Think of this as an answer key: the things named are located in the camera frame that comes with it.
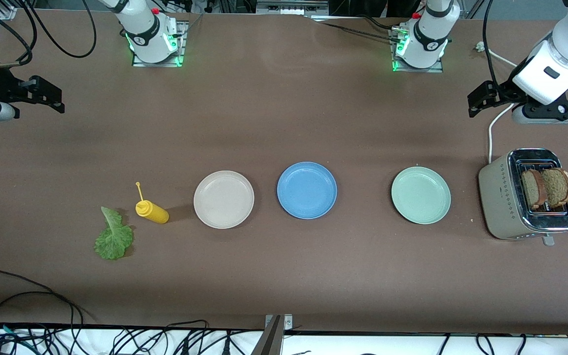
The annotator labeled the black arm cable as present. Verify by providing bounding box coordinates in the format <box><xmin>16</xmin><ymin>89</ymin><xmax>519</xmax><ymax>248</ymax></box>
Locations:
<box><xmin>482</xmin><ymin>0</ymin><xmax>511</xmax><ymax>94</ymax></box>
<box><xmin>0</xmin><ymin>0</ymin><xmax>98</xmax><ymax>70</ymax></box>

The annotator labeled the brown bread slice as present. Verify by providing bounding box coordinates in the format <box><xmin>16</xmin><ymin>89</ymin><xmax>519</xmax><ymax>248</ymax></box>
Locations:
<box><xmin>521</xmin><ymin>169</ymin><xmax>548</xmax><ymax>210</ymax></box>
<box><xmin>540</xmin><ymin>168</ymin><xmax>568</xmax><ymax>208</ymax></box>

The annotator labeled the yellow squeeze bottle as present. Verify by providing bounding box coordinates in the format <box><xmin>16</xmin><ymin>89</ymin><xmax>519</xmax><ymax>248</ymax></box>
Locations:
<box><xmin>135</xmin><ymin>181</ymin><xmax>170</xmax><ymax>225</ymax></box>

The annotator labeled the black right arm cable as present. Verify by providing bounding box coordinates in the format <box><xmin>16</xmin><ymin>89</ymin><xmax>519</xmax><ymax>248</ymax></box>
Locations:
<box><xmin>0</xmin><ymin>0</ymin><xmax>98</xmax><ymax>70</ymax></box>

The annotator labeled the green lettuce leaf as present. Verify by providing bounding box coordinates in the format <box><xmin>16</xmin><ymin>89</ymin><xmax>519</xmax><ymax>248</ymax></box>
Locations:
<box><xmin>94</xmin><ymin>206</ymin><xmax>134</xmax><ymax>260</ymax></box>

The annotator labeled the grey metal bracket plate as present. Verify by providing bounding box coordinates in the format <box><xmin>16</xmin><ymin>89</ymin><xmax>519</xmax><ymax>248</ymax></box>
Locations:
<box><xmin>266</xmin><ymin>314</ymin><xmax>293</xmax><ymax>330</ymax></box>

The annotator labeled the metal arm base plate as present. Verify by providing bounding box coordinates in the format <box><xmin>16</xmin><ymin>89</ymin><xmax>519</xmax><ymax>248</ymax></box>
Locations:
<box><xmin>132</xmin><ymin>21</ymin><xmax>187</xmax><ymax>68</ymax></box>
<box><xmin>389</xmin><ymin>27</ymin><xmax>445</xmax><ymax>73</ymax></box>

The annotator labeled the green round plate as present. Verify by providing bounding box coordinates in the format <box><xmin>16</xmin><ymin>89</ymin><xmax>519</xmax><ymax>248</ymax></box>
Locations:
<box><xmin>391</xmin><ymin>166</ymin><xmax>452</xmax><ymax>225</ymax></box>

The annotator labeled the beige chrome toaster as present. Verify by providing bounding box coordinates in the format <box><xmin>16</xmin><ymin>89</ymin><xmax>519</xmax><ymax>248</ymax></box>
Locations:
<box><xmin>478</xmin><ymin>148</ymin><xmax>568</xmax><ymax>246</ymax></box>

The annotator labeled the beige round plate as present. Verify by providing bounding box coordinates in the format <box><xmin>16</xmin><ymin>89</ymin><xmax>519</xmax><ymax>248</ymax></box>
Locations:
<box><xmin>193</xmin><ymin>170</ymin><xmax>255</xmax><ymax>229</ymax></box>

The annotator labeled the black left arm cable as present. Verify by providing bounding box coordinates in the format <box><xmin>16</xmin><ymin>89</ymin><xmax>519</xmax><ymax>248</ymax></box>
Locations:
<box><xmin>482</xmin><ymin>0</ymin><xmax>511</xmax><ymax>94</ymax></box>

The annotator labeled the white toaster power cable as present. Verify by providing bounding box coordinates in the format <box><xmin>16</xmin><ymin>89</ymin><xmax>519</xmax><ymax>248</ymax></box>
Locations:
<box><xmin>475</xmin><ymin>42</ymin><xmax>519</xmax><ymax>164</ymax></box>

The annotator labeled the thin black base cable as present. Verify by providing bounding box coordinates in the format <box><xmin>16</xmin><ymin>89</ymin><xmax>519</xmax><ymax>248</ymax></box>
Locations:
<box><xmin>309</xmin><ymin>15</ymin><xmax>404</xmax><ymax>44</ymax></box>

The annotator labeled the blue round plate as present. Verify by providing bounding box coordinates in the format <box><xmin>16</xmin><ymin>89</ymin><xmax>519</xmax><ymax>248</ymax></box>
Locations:
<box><xmin>277</xmin><ymin>162</ymin><xmax>338</xmax><ymax>220</ymax></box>

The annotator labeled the grey metal post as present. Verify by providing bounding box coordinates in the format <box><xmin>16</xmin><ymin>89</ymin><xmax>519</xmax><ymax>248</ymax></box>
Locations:
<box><xmin>252</xmin><ymin>316</ymin><xmax>284</xmax><ymax>355</ymax></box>

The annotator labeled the grey metal rail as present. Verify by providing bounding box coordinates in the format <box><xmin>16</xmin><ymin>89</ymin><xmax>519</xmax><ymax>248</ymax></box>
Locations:
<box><xmin>256</xmin><ymin>0</ymin><xmax>329</xmax><ymax>14</ymax></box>

